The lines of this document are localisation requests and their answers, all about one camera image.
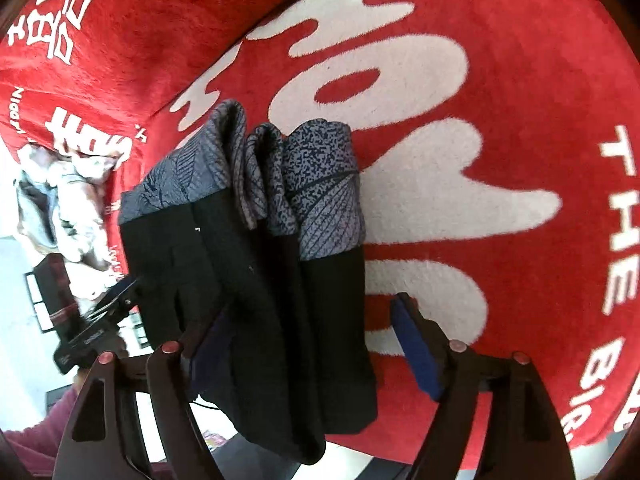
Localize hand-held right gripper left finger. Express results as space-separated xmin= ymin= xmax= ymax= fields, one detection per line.
xmin=52 ymin=310 xmax=236 ymax=480

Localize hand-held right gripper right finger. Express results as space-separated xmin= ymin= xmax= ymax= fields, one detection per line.
xmin=391 ymin=292 xmax=577 ymax=480

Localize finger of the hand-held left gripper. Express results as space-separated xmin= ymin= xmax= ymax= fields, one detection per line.
xmin=85 ymin=277 xmax=142 ymax=322

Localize black pants with patterned waistband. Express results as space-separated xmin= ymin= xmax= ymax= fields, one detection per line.
xmin=117 ymin=100 xmax=378 ymax=466

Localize person's left forearm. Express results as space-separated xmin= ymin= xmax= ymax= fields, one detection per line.
xmin=2 ymin=387 xmax=81 ymax=478

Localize dark plaid cloth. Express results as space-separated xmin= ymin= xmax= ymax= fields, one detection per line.
xmin=35 ymin=255 xmax=83 ymax=346

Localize white floral cloth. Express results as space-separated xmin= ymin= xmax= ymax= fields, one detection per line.
xmin=15 ymin=142 xmax=118 ymax=301

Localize red printed blanket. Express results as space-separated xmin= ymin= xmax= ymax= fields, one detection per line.
xmin=0 ymin=0 xmax=640 ymax=471

